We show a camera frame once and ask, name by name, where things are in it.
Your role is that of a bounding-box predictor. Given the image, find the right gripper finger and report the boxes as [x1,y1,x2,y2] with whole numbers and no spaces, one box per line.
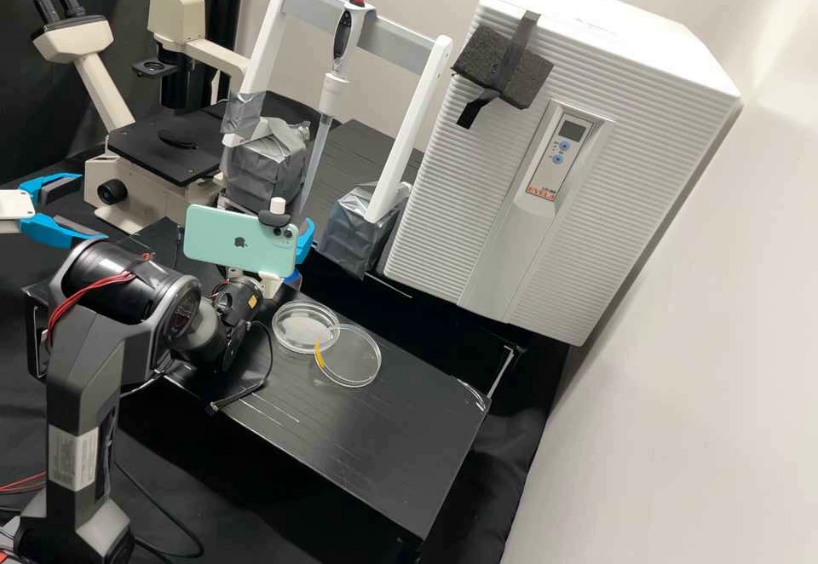
[294,216,318,267]

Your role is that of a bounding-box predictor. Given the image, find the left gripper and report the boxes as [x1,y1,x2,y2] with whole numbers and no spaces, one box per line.
[0,172,109,250]

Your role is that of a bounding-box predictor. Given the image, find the grey taped block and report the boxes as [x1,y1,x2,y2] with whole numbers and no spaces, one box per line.
[316,182,412,273]
[219,93,315,209]

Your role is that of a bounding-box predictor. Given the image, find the petri dish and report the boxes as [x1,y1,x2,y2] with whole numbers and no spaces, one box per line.
[272,298,341,356]

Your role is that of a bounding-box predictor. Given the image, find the black platform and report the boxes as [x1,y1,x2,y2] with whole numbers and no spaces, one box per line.
[300,118,529,413]
[22,217,494,554]

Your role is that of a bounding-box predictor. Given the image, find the cream microscope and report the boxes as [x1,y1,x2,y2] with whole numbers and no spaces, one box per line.
[32,0,258,227]

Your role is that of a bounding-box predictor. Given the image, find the petri dish lid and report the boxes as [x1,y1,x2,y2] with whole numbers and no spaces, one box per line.
[315,323,383,388]

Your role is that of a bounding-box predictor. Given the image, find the white pipette stand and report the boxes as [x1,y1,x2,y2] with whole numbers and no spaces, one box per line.
[220,0,454,222]

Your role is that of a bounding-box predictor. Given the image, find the pipette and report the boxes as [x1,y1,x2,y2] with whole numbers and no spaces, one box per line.
[296,0,377,217]

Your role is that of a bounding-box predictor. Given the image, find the incubator door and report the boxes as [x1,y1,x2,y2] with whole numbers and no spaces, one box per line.
[381,0,746,348]

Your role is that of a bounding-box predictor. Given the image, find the white incubator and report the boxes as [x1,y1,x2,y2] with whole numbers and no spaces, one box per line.
[475,0,746,108]

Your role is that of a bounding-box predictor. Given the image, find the right wrist camera phone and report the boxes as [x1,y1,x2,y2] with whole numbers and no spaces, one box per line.
[183,196,302,300]

